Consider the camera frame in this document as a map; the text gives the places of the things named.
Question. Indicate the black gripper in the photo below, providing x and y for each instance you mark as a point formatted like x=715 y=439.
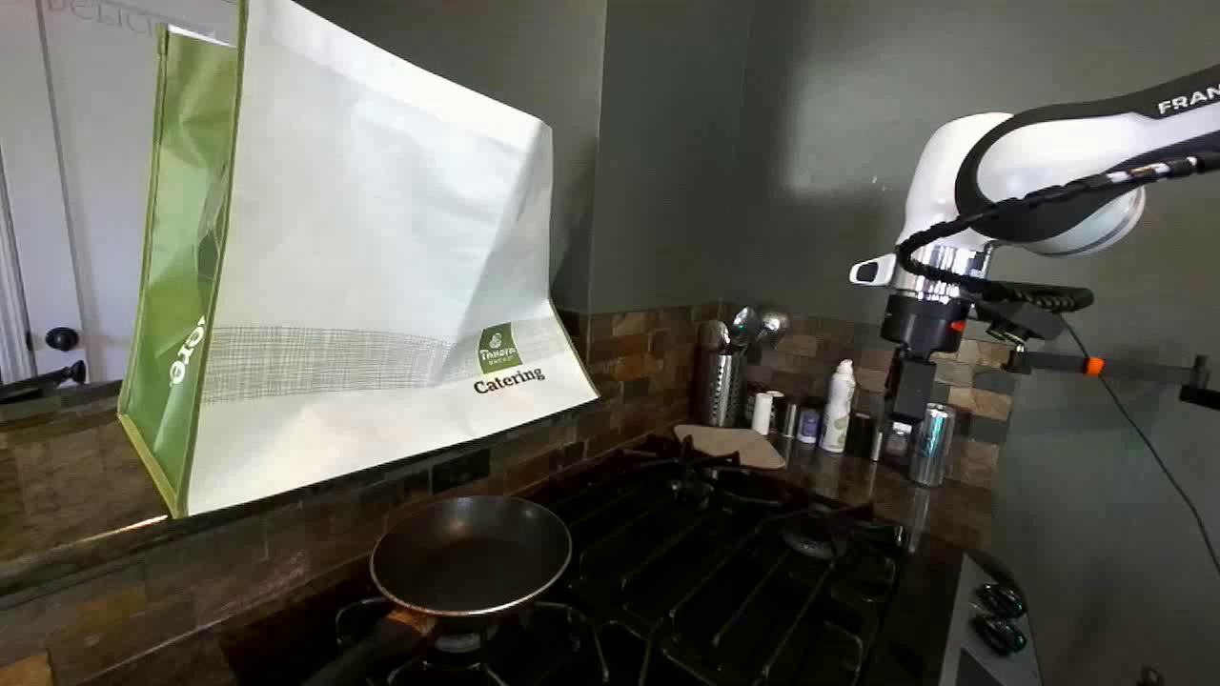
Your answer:
x=925 y=330

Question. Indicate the black frying pan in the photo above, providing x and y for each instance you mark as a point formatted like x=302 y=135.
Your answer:
x=471 y=553

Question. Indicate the silver drink can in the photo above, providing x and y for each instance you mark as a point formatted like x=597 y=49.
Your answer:
x=931 y=444

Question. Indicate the dark cup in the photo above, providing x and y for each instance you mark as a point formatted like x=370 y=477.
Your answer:
x=867 y=438

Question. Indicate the white plastic bottle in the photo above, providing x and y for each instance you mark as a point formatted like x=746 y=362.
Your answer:
x=837 y=414

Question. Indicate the small white cup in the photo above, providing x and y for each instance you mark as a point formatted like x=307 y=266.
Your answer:
x=764 y=414

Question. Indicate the silver metal bottle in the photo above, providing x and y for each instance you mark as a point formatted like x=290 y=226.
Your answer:
x=723 y=377

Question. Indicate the black stove knob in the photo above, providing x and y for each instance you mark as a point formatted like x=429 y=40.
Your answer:
x=1001 y=633
x=1004 y=600

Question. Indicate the black gas stove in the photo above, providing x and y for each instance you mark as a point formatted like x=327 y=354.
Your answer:
x=737 y=574

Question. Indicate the white green catering bag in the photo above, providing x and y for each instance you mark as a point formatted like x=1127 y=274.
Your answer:
x=357 y=255

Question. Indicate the black door knob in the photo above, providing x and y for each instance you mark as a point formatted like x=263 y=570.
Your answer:
x=62 y=339

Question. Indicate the white panel door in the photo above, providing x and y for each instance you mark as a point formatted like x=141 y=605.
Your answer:
x=88 y=167

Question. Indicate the black stereo camera bar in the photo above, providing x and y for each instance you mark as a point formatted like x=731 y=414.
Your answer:
x=1061 y=299

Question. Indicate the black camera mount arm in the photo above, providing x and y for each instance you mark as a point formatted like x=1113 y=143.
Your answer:
x=1146 y=369

